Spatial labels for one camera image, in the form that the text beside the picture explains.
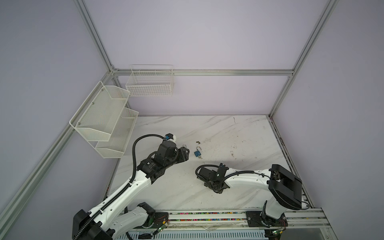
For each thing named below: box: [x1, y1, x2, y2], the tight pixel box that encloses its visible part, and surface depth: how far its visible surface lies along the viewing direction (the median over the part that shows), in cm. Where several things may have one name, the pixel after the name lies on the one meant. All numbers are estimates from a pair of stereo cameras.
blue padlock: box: [194, 146, 202, 157], surface depth 100 cm
